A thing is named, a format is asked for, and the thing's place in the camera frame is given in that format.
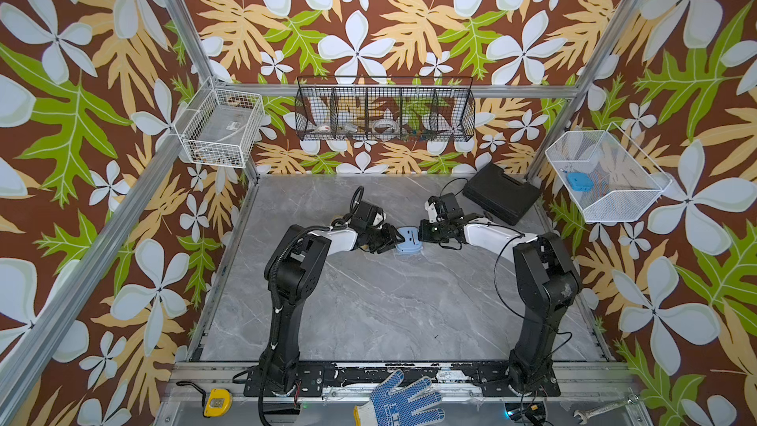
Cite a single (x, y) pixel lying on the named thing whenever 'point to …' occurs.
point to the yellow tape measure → (218, 403)
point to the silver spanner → (584, 415)
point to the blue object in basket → (580, 181)
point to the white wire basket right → (626, 181)
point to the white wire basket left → (219, 124)
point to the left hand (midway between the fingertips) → (404, 237)
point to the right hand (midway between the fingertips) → (416, 231)
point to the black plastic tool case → (505, 197)
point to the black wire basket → (385, 108)
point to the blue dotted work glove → (406, 405)
